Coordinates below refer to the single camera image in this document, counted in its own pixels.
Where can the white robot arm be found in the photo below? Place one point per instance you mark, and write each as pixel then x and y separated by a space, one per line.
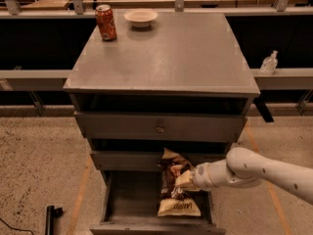
pixel 242 167

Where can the brown chip bag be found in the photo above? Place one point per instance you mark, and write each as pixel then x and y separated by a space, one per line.
pixel 175 200

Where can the grey metal railing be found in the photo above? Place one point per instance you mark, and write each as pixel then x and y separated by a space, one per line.
pixel 37 54

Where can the white ceramic bowl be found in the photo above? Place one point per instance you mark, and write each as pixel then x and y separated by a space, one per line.
pixel 141 18

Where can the clear sanitizer pump bottle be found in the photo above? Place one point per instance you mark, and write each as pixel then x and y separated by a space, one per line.
pixel 269 64

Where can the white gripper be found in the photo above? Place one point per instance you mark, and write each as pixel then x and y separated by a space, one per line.
pixel 200 177

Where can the grey top drawer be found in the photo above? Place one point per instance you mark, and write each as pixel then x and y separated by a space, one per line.
pixel 216 129

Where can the grey open bottom drawer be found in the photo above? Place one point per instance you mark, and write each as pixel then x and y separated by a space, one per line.
pixel 131 204

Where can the grey wooden drawer cabinet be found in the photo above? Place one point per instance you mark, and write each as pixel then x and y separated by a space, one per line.
pixel 184 64

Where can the black floor post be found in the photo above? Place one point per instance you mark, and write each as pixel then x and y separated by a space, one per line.
pixel 51 214

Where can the orange soda can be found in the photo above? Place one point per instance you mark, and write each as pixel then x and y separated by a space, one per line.
pixel 105 22

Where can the grey middle drawer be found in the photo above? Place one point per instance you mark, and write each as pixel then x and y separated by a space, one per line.
pixel 142 161

